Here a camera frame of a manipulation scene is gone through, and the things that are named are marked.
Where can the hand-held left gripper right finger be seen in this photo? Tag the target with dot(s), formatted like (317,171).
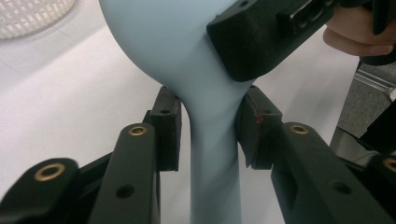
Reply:
(311,174)

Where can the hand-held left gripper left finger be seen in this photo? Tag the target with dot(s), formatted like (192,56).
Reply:
(137,174)

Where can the white plastic basket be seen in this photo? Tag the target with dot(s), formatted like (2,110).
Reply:
(28,15)

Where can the white table sheet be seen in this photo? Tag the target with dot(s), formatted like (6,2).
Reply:
(62,93)

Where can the aluminium floor rail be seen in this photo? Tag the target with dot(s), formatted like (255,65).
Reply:
(376,82)

